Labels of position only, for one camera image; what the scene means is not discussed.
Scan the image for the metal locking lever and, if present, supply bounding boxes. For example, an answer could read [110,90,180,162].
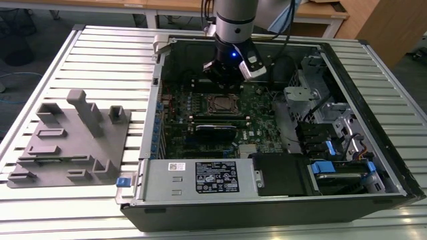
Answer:
[208,107,241,116]

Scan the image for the CPU socket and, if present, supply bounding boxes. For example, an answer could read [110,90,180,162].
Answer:
[205,93,242,117]

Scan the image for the silver metal drive cage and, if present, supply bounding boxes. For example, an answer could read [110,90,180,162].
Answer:
[282,55,375,161]

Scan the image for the green motherboard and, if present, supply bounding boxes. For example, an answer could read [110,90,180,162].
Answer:
[158,79,291,160]

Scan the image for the black graphics card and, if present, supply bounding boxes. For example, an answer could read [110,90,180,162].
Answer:
[193,124,238,149]

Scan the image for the silver chipset heatsink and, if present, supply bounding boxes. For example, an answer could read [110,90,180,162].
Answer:
[237,143,260,154]

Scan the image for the wooden desk with white legs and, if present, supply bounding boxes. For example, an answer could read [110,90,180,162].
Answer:
[156,0,351,39]
[0,0,149,30]

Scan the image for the black plastic disk bay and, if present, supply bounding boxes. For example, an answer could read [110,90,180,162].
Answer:
[295,122,341,155]

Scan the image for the blue drive bay tab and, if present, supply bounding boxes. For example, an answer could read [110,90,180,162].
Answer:
[323,140,337,156]

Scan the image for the blue disk carrier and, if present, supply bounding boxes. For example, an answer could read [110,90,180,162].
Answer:
[308,161,377,182]

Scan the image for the wooden cabinet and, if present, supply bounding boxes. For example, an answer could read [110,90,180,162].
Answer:
[332,0,427,70]

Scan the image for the silver power supply unit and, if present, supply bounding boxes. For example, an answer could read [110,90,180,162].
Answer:
[132,158,264,201]

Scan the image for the blue case latch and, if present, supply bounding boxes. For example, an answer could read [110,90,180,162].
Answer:
[114,176,132,188]

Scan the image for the grey parts rack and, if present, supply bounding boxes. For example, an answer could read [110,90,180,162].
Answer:
[5,89,133,189]

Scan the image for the hard disk drive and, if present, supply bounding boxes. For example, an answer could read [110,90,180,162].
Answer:
[315,173,364,195]

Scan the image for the black chair caster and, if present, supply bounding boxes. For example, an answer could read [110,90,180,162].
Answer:
[412,46,427,61]

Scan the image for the black PC case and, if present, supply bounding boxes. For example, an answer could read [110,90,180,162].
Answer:
[114,33,427,233]

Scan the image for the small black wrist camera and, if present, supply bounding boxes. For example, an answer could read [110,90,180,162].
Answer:
[201,60,218,76]

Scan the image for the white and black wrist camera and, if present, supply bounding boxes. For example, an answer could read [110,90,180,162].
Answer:
[237,44,268,81]

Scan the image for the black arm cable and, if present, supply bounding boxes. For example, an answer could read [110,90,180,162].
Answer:
[262,0,297,73]

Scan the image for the black drive cable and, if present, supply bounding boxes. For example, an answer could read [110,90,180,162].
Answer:
[301,92,333,125]

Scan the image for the coloured wire bundle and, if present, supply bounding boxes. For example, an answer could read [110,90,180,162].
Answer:
[351,146,372,161]

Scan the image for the blue floor cable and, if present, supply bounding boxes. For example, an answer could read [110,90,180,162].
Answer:
[0,71,44,104]

